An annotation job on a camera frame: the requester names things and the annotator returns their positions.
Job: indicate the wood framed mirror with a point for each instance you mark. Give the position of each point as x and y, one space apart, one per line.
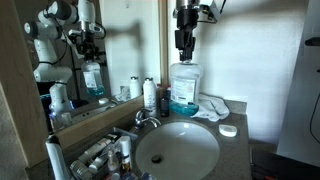
133 33

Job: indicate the white toiletry tube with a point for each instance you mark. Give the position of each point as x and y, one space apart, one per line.
95 150

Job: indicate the white towel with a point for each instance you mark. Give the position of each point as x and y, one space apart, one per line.
211 107

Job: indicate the blue mouthwash bottle black cap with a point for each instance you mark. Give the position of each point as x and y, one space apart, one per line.
185 85

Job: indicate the toiletry tray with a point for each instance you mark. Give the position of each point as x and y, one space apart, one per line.
128 132

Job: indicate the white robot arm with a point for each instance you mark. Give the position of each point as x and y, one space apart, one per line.
186 3

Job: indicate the white soap bar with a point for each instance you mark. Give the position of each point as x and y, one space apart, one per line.
228 130

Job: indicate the round metal tins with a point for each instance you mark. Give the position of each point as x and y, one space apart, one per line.
80 170

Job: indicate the metal sink drain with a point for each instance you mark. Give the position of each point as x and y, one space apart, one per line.
156 159

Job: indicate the white oval sink basin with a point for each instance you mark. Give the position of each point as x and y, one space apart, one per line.
176 150

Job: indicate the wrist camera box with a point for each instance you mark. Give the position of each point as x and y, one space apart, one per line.
210 10

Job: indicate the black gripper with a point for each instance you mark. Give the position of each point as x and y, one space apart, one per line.
186 19

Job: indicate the white spray bottle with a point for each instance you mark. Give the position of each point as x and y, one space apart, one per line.
149 96

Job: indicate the white door panel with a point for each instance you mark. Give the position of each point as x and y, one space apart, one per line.
300 100

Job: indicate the black box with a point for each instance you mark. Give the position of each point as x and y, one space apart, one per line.
283 166

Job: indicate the chrome faucet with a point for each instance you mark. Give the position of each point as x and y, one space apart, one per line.
143 119

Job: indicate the small dark bottle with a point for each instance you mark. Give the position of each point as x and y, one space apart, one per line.
164 103

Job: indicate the white capped orange bottle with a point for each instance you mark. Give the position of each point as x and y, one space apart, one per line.
125 153

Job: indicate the small clear bottle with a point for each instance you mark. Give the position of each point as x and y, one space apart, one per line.
113 163

